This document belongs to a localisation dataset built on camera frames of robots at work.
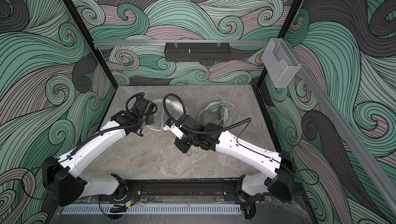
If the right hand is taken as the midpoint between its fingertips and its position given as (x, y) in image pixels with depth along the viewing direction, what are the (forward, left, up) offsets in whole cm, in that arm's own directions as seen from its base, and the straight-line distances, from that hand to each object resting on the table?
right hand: (177, 141), depth 70 cm
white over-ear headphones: (+16, 0, +7) cm, 17 cm away
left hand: (+15, +17, 0) cm, 23 cm away
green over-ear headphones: (+30, -23, -14) cm, 40 cm away
